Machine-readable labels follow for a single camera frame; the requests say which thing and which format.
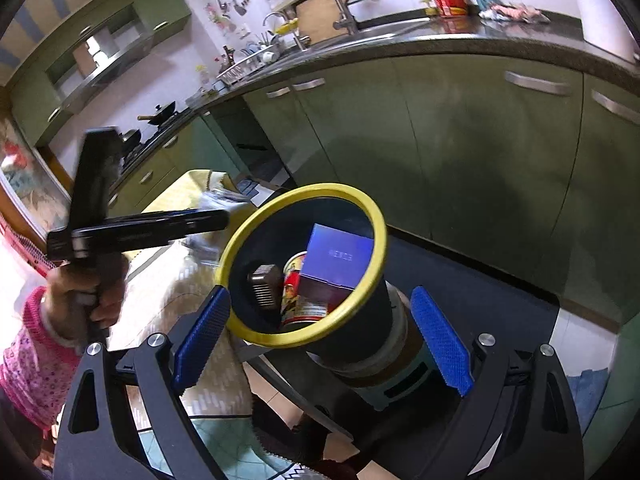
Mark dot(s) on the yellow sponge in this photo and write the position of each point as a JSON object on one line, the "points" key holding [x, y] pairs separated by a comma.
{"points": [[286, 26]]}

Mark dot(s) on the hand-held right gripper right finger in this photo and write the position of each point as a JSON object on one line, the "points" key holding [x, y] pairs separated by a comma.
{"points": [[440, 340]]}

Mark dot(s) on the cream patterned tablecloth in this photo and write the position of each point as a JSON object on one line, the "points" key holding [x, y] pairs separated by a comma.
{"points": [[165, 285]]}

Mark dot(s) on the green kitchen base cabinet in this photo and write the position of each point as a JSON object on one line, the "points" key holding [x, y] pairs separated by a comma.
{"points": [[450, 150]]}

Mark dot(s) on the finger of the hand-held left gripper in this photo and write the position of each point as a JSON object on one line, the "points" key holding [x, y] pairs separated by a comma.
{"points": [[175, 227]]}

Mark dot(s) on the small steel faucet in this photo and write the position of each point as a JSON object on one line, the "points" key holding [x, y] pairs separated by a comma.
{"points": [[300, 35]]}

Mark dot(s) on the steel range hood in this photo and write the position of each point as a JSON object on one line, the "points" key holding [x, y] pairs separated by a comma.
{"points": [[105, 70]]}

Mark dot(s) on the metal drink can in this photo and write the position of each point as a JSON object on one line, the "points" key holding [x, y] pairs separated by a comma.
{"points": [[300, 305]]}

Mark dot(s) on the blue cardboard box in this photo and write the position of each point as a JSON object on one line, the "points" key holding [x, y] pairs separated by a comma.
{"points": [[340, 255]]}

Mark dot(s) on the person's left hand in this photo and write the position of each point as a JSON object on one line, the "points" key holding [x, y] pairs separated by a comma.
{"points": [[60, 300]]}

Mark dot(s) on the red noodle cup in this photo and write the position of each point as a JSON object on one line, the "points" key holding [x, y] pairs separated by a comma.
{"points": [[450, 2]]}

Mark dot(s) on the steel kitchen sink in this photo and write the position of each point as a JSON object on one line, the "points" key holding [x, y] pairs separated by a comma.
{"points": [[380, 30]]}

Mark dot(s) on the floral wall picture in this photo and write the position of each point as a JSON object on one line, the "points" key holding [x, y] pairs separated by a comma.
{"points": [[27, 175]]}

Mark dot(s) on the black wok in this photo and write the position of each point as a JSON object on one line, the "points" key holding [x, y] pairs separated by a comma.
{"points": [[162, 110]]}

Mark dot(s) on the blue denim cloth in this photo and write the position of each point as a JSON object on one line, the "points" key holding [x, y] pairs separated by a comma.
{"points": [[587, 390]]}

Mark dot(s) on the dark stone countertop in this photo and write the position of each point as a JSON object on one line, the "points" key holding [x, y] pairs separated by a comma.
{"points": [[450, 40]]}

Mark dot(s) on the black yellow-rimmed trash bin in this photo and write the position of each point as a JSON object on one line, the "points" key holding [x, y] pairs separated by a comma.
{"points": [[370, 320]]}

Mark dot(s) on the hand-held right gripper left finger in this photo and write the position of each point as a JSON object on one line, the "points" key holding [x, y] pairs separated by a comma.
{"points": [[202, 335]]}

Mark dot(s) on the yellow striped cloth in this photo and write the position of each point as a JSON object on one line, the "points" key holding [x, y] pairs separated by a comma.
{"points": [[185, 190]]}

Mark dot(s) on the patterned dish cloth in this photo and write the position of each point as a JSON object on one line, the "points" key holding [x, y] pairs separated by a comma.
{"points": [[515, 12]]}

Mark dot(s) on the green upper kitchen cabinet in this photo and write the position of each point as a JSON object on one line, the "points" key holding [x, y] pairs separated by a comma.
{"points": [[165, 5]]}

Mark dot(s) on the person's left forearm pink sleeve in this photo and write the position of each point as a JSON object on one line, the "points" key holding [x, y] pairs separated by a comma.
{"points": [[30, 370]]}

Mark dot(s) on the small black ribbed device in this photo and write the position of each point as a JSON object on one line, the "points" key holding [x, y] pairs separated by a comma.
{"points": [[264, 285]]}

